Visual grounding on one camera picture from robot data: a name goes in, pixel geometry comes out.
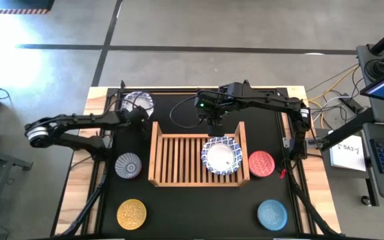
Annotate white paper sign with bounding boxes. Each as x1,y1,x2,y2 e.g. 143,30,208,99
329,134,368,173

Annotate black aluminium table frame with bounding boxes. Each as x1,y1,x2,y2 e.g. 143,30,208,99
51,79,349,240

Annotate black table mat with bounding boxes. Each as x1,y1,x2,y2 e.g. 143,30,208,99
102,93,299,236

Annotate blue patterned ceramic bowl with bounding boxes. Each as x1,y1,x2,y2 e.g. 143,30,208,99
257,199,289,232

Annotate grey equipment cart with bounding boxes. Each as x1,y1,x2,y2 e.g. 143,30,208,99
356,43,384,87

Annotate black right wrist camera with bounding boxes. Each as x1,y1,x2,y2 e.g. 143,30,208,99
195,91,215,113

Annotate wooden slatted shelf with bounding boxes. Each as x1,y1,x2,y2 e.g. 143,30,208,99
147,121,251,188

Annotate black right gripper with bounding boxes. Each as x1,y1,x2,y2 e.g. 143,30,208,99
205,107,232,138

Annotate grey patterned ceramic bowl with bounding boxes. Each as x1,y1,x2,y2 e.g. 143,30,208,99
114,152,143,180

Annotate blue white paper bowl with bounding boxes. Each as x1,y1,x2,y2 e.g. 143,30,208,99
201,135,243,176
121,91,155,118

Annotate black diagonal beam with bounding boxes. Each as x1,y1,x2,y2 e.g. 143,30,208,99
321,107,376,151

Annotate yellow patterned ceramic bowl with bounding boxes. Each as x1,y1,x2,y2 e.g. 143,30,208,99
116,199,147,231

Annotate black power strip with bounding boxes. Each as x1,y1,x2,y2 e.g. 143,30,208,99
338,95,365,114

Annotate red zigzag ceramic bowl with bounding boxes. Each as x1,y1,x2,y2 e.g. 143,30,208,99
247,150,276,178

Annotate dark mat with hazard stripes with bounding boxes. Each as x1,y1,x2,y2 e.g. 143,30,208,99
0,0,55,15

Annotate coiled black cable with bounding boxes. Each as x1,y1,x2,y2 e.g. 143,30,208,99
365,58,384,81

